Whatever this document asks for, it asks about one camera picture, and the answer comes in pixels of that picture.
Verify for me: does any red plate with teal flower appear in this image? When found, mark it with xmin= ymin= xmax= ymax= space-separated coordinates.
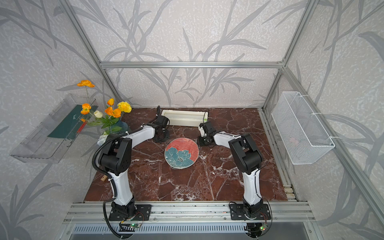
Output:
xmin=164 ymin=137 xmax=200 ymax=170

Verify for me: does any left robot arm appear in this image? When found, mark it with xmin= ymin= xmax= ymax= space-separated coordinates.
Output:
xmin=92 ymin=114 xmax=170 ymax=207

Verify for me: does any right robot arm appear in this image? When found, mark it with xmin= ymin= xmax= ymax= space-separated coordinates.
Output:
xmin=198 ymin=122 xmax=264 ymax=208

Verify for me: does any blue glass vase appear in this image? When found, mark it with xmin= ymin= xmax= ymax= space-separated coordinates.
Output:
xmin=111 ymin=121 xmax=133 ymax=139

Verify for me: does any artificial flower bouquet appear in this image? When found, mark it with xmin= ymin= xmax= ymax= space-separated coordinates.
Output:
xmin=81 ymin=98 xmax=132 ymax=146

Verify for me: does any red pen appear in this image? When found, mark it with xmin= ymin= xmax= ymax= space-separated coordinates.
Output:
xmin=77 ymin=119 xmax=88 ymax=133

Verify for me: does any green book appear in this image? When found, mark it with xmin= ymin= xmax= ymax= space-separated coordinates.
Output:
xmin=48 ymin=105 xmax=92 ymax=140

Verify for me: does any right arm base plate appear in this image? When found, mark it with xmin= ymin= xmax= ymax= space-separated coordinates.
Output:
xmin=229 ymin=202 xmax=272 ymax=222

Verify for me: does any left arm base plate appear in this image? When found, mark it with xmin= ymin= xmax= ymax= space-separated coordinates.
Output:
xmin=108 ymin=203 xmax=152 ymax=221

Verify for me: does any white wire mesh basket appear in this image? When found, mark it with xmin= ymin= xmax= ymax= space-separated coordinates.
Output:
xmin=272 ymin=92 xmax=335 ymax=165

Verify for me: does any clear acrylic wall shelf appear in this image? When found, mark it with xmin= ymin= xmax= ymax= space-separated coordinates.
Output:
xmin=10 ymin=94 xmax=98 ymax=164

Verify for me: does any aluminium frame rail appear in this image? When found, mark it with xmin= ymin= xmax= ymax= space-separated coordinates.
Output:
xmin=62 ymin=200 xmax=316 ymax=224

